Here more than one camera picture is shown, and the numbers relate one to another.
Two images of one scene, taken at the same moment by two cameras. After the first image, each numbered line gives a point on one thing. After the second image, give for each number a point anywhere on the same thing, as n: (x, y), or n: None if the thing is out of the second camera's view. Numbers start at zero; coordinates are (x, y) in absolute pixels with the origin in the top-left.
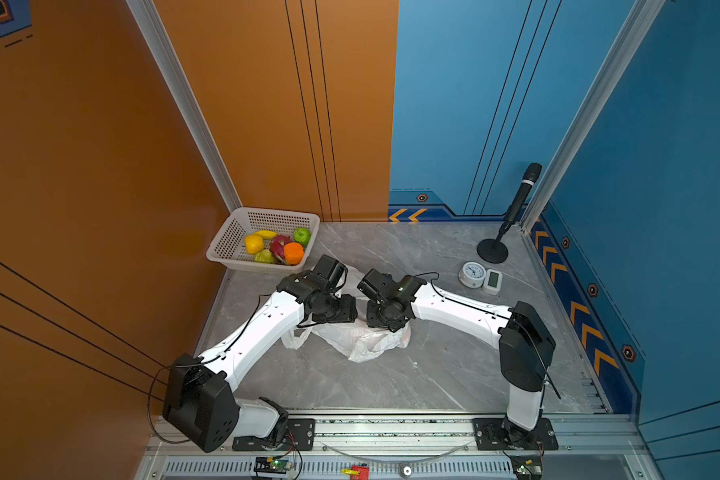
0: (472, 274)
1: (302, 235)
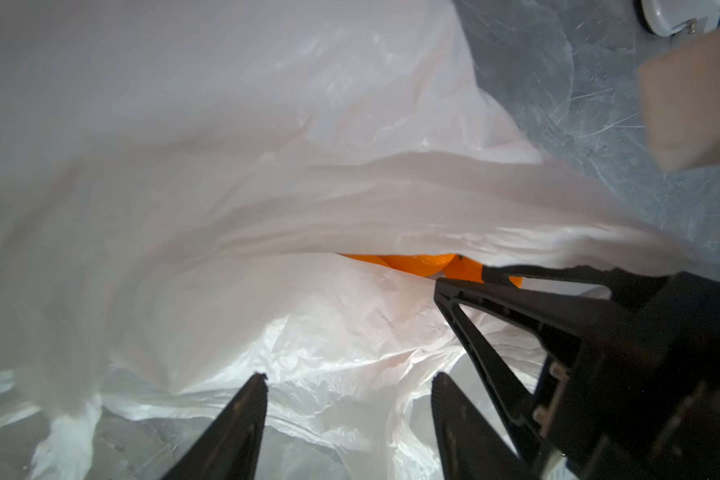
0: (678, 17)
1: None
